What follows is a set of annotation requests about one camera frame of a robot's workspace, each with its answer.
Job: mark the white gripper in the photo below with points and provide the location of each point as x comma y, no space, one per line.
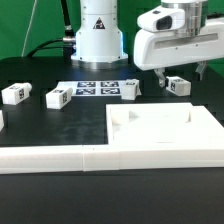
160,50

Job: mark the white square tabletop panel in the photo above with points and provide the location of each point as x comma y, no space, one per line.
161,123

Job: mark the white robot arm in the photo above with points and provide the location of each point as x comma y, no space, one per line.
176,32

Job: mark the white L-shaped obstacle fence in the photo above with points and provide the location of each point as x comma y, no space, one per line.
109,157

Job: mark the printed marker sheet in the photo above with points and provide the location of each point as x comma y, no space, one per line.
94,88

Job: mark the white part at left edge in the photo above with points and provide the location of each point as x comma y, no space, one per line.
1,120

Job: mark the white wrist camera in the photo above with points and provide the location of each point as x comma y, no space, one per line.
162,19

